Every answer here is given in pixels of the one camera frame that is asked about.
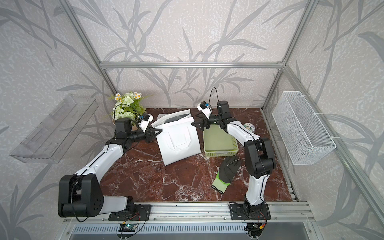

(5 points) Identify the white insulated delivery bag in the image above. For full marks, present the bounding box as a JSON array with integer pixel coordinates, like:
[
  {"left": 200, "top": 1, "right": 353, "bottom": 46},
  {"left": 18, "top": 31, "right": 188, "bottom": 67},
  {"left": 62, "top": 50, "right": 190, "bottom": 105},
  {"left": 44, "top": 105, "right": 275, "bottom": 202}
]
[{"left": 152, "top": 110, "right": 201, "bottom": 166}]

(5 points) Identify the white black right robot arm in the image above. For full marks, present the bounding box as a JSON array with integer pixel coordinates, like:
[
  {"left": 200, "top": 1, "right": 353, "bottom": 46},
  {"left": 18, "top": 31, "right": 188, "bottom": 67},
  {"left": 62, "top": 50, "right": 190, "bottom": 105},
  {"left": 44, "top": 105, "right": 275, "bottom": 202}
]
[{"left": 192, "top": 115, "right": 276, "bottom": 207}]

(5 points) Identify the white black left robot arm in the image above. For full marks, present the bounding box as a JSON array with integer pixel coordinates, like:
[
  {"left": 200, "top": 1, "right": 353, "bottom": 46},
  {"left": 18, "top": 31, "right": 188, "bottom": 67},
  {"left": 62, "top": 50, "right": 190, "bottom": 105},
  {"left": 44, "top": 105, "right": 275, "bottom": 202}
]
[{"left": 58, "top": 127, "right": 163, "bottom": 218}]

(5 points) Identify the green plastic basket tray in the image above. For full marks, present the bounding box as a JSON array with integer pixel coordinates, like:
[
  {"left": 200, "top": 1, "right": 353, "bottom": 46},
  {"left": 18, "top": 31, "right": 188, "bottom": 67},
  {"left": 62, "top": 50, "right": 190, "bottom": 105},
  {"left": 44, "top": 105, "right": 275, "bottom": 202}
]
[{"left": 203, "top": 125, "right": 239, "bottom": 158}]

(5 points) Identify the small round patterned tin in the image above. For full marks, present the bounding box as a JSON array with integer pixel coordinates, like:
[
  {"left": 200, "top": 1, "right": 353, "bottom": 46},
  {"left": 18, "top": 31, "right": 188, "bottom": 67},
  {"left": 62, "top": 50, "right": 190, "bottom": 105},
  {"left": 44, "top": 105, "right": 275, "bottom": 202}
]
[{"left": 243, "top": 123, "right": 256, "bottom": 133}]

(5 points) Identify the artificial white flower plant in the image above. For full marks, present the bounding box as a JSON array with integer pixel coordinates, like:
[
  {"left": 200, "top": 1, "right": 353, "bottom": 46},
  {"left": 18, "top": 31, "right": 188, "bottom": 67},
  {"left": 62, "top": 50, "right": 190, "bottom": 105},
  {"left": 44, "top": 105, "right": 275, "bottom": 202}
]
[{"left": 110, "top": 92, "right": 146, "bottom": 121}]

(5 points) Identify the black green work glove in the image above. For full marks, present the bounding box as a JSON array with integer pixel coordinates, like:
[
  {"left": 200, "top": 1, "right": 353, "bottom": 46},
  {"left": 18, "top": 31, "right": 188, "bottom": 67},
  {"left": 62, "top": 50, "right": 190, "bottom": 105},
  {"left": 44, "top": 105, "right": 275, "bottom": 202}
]
[{"left": 212, "top": 156, "right": 242, "bottom": 194}]

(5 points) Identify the left green circuit board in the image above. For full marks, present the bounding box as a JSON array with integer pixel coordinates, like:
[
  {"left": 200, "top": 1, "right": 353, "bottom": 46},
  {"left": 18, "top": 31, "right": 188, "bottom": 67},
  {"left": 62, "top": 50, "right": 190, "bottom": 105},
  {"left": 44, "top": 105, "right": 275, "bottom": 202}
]
[{"left": 118, "top": 223, "right": 138, "bottom": 233}]

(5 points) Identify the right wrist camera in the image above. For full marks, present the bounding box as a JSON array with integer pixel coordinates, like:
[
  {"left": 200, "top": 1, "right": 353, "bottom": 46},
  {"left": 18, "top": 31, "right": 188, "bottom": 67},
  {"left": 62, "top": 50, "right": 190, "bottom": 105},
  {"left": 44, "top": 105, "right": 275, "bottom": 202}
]
[{"left": 197, "top": 101, "right": 212, "bottom": 119}]

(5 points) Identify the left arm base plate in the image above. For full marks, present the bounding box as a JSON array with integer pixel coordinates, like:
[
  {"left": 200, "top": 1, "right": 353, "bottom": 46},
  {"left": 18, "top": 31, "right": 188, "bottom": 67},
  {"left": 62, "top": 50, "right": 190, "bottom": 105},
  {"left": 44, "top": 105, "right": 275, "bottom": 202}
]
[{"left": 108, "top": 204, "right": 152, "bottom": 222}]

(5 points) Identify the white wire mesh basket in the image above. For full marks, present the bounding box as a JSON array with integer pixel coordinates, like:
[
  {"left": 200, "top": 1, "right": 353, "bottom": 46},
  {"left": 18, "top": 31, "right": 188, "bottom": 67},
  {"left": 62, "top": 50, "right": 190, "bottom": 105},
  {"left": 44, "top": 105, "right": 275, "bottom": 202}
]
[{"left": 272, "top": 91, "right": 337, "bottom": 166}]

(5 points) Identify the clear acrylic wall shelf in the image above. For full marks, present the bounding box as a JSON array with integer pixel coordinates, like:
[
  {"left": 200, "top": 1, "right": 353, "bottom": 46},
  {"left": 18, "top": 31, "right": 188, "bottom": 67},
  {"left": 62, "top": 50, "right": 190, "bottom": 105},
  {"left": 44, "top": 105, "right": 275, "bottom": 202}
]
[{"left": 10, "top": 94, "right": 98, "bottom": 164}]

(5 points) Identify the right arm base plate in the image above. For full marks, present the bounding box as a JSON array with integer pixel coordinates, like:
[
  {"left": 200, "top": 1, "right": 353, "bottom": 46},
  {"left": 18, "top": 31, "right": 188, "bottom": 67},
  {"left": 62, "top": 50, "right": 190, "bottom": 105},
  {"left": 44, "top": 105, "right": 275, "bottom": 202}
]
[{"left": 228, "top": 201, "right": 271, "bottom": 221}]

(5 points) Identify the right circuit board with wires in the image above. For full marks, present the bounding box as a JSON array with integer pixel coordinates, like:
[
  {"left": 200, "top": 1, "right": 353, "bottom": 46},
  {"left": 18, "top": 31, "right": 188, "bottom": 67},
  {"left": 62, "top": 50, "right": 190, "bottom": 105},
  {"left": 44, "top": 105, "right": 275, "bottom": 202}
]
[{"left": 245, "top": 223, "right": 267, "bottom": 232}]

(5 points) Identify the aluminium front rail frame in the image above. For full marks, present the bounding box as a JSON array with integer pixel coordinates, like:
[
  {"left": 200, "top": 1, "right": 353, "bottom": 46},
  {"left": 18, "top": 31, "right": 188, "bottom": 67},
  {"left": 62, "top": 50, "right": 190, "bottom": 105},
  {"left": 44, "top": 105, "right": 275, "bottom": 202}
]
[{"left": 62, "top": 201, "right": 316, "bottom": 224}]

